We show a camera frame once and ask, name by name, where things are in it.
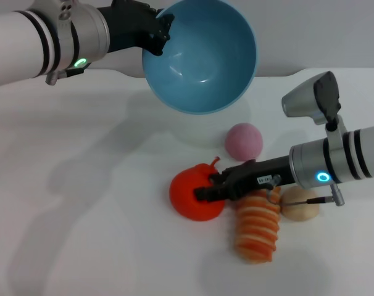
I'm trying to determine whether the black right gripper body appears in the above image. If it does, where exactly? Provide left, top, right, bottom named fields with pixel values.
left=222, top=155, right=294, bottom=201

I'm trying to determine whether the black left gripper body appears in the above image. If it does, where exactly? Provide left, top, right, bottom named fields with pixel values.
left=97, top=0, right=159, bottom=54

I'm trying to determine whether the orange toy fruit with stem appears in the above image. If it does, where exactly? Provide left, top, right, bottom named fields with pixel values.
left=169, top=155, right=226, bottom=222

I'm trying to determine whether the blue bowl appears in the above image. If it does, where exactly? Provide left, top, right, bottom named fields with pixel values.
left=141, top=0, right=260, bottom=115

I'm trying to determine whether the pink round bun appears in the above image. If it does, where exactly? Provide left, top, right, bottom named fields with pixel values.
left=225, top=122, right=264, bottom=162

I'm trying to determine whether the beige round bun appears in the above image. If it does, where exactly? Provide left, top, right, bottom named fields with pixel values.
left=281, top=186, right=321, bottom=221

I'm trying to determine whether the orange striped bread roll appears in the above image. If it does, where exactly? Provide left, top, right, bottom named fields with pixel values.
left=235, top=187, right=282, bottom=265

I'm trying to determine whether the right arm cable with connector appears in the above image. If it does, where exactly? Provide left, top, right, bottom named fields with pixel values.
left=265, top=173, right=346, bottom=208

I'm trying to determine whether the arm cable with connector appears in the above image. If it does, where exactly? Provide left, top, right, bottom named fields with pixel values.
left=265, top=173, right=346, bottom=208
left=45, top=65, right=85, bottom=86

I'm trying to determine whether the left arm cable with connector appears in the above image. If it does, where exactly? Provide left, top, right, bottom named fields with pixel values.
left=45, top=65, right=85, bottom=86

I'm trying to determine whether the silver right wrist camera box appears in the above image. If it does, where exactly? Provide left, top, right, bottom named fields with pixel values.
left=281, top=71, right=345, bottom=146

